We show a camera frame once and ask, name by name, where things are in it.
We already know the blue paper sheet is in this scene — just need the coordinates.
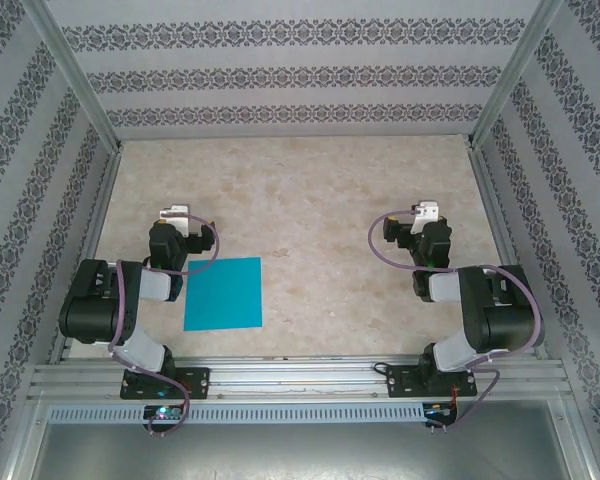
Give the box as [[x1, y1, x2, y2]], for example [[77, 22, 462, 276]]
[[183, 256, 264, 332]]

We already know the grey metal sheet tray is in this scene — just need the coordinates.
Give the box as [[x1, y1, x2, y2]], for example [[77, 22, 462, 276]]
[[0, 399, 600, 480]]

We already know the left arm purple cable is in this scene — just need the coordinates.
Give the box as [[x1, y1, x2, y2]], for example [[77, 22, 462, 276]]
[[107, 213, 221, 437]]

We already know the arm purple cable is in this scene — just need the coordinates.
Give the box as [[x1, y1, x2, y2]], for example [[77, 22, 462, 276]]
[[107, 213, 221, 437], [369, 212, 546, 434]]

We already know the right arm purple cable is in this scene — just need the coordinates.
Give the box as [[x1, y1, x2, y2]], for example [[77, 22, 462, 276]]
[[369, 212, 546, 434]]

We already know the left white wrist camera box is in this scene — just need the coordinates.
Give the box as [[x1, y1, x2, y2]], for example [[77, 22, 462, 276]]
[[157, 203, 192, 235]]

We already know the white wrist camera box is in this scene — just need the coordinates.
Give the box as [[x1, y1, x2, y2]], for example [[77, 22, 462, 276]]
[[157, 203, 192, 235], [412, 199, 441, 234]]

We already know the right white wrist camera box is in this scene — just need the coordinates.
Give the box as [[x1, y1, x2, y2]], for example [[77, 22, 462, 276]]
[[412, 199, 441, 234]]

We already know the aluminium table side rail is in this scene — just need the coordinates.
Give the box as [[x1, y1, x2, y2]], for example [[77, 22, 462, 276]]
[[49, 149, 124, 364], [467, 147, 549, 359]]

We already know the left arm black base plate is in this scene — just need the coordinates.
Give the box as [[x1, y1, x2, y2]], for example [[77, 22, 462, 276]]
[[120, 367, 211, 401]]

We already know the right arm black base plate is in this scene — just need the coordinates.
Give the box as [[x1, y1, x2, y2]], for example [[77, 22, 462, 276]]
[[385, 364, 477, 400]]

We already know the aluminium mounting rail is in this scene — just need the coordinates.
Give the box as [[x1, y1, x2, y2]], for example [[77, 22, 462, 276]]
[[27, 354, 574, 401]]

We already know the aluminium frame post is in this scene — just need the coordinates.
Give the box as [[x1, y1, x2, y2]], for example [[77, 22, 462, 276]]
[[464, 0, 566, 149], [22, 0, 124, 151]]

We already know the grey slotted cable duct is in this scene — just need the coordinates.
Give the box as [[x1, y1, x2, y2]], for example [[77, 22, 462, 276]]
[[47, 403, 426, 425]]

